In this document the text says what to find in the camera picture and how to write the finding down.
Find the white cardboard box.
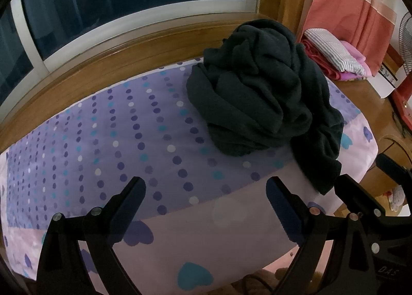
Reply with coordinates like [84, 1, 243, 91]
[370, 60, 408, 99]

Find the red folded cloth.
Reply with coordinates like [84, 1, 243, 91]
[301, 39, 343, 81]

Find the dark green fleece garment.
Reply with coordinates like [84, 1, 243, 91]
[186, 19, 345, 195]

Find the white framed window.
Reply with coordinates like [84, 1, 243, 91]
[0, 0, 261, 90]

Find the wooden bedside cabinet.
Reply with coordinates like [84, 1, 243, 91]
[327, 78, 412, 199]

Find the red grey electric fan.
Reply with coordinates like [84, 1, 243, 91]
[388, 11, 412, 122]

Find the pink folded cloth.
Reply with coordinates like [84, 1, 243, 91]
[339, 41, 371, 81]

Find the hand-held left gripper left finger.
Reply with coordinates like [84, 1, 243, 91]
[35, 177, 147, 295]

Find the purple polka dot bed sheet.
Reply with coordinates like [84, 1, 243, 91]
[0, 58, 379, 295]

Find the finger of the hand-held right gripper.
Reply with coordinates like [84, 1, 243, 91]
[334, 174, 412, 295]
[376, 153, 412, 194]

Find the wooden bed frame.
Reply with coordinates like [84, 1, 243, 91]
[0, 0, 321, 151]

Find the pink curtain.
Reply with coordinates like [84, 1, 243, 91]
[304, 0, 406, 67]

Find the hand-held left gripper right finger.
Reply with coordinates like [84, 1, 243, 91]
[266, 177, 378, 295]

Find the pale plush slipper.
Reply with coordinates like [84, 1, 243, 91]
[384, 186, 406, 210]

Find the white striped folded cloth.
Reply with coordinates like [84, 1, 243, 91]
[304, 28, 366, 75]

